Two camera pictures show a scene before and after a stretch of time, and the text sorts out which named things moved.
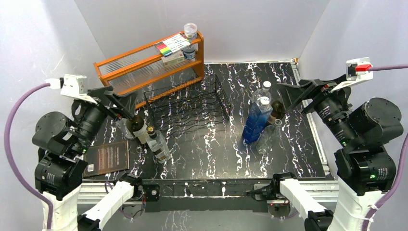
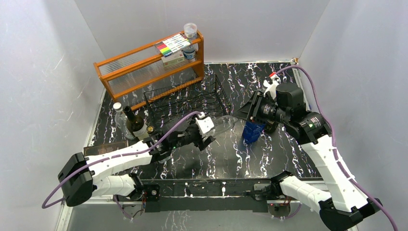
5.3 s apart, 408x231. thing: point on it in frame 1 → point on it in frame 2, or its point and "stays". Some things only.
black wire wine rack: [187, 106] stays
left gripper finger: [105, 95] → [183, 126]
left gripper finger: [126, 104] → [203, 144]
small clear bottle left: [121, 123] stays
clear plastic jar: [190, 30] stays
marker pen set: [172, 44] stays
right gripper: [290, 95] → [243, 112]
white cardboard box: [173, 58] stays
